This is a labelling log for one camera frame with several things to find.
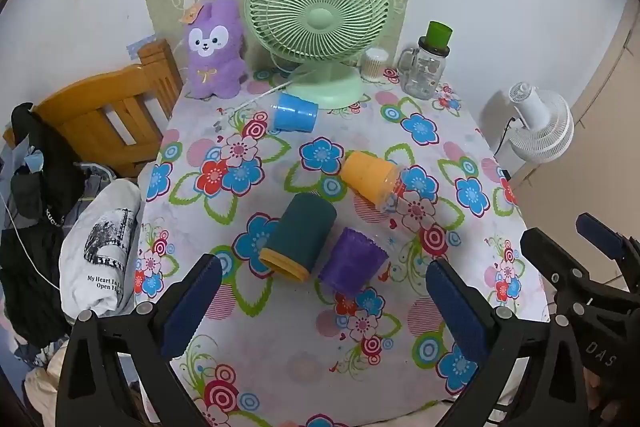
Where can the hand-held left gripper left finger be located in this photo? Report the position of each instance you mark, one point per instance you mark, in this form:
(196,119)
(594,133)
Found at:
(187,312)

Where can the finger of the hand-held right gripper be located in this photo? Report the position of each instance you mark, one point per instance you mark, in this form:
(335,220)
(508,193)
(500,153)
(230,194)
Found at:
(600,234)
(555,264)

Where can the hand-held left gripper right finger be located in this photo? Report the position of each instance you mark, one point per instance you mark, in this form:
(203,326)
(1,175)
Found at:
(457,312)

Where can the purple plastic cup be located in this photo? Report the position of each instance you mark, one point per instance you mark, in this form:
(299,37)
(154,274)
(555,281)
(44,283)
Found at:
(352,264)

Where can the dark green cup orange rim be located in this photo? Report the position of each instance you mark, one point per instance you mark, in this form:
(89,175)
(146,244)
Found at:
(300,232)

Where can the orange cup with clear base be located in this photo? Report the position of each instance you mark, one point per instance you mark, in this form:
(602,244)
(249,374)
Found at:
(367,174)

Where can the blue plastic cup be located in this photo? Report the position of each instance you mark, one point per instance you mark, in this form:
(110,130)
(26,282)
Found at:
(295,113)

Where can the small green cup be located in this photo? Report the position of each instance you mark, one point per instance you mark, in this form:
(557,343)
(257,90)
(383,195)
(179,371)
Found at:
(438,36)

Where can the white printed shirt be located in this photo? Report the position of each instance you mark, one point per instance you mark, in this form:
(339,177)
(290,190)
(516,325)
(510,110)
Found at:
(95,247)

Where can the floral tablecloth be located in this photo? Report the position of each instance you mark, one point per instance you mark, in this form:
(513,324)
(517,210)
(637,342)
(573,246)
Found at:
(300,357)

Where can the white floor fan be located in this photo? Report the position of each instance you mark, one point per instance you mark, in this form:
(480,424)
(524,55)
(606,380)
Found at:
(540,127)

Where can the striped cloth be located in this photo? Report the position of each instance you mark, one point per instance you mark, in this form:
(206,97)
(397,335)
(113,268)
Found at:
(95,189)

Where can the black clothes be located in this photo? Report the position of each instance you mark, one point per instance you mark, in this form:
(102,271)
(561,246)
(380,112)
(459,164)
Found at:
(35,267)

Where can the beige cloth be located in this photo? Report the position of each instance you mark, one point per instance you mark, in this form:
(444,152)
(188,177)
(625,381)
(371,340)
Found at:
(42,387)

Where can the blue face mask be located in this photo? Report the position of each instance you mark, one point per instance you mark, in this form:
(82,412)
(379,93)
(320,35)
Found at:
(32,162)

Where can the wooden chair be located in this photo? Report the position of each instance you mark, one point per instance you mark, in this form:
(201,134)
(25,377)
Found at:
(100,107)

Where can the glass mug jar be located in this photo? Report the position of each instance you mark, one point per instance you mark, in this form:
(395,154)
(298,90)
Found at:
(425,72)

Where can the cotton swab container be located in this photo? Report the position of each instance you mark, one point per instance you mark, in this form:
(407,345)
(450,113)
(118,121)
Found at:
(374,64)

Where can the purple plush toy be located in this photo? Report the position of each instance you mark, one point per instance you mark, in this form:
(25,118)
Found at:
(215,52)

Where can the blue paper scrap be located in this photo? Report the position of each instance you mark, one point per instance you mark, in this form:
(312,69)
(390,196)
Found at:
(137,47)

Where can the green desk fan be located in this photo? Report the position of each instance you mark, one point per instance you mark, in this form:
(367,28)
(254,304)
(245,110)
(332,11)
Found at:
(320,19)

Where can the green cartoon wall poster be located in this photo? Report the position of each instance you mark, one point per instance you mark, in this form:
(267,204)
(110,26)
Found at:
(165,7)

